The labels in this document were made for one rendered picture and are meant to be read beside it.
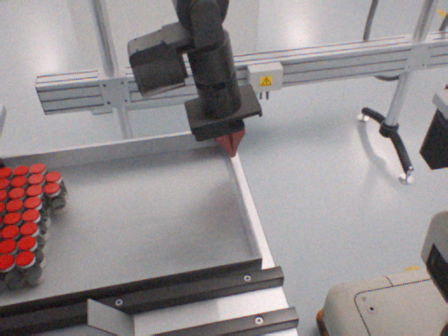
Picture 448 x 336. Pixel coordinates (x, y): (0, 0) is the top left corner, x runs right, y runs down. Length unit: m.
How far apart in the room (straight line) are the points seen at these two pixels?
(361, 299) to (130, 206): 0.81
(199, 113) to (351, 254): 1.21
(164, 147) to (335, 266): 1.08
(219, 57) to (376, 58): 1.30
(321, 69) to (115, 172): 1.16
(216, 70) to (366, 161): 1.60
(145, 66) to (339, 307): 0.93
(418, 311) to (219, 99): 0.92
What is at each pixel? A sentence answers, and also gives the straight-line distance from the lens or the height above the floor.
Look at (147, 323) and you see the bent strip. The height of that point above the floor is 0.88.
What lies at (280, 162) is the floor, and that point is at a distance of 2.02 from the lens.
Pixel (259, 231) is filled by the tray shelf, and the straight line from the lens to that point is 0.62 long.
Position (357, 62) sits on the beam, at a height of 0.50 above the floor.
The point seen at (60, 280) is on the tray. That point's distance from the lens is 0.61.
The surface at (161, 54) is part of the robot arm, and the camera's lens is 0.55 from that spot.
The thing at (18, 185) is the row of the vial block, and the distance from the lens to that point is 0.68.
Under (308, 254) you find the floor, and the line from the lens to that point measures 1.70.
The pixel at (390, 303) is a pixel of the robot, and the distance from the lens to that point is 1.32.
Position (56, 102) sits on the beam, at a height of 0.48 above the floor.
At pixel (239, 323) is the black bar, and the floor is 0.90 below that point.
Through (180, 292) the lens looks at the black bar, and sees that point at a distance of 0.55.
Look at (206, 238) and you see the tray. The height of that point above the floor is 0.88.
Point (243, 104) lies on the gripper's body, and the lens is 0.62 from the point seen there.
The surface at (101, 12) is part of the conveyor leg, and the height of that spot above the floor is 0.77.
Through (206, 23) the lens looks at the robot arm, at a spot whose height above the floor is 1.15.
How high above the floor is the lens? 1.37
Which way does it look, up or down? 44 degrees down
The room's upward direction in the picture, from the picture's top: straight up
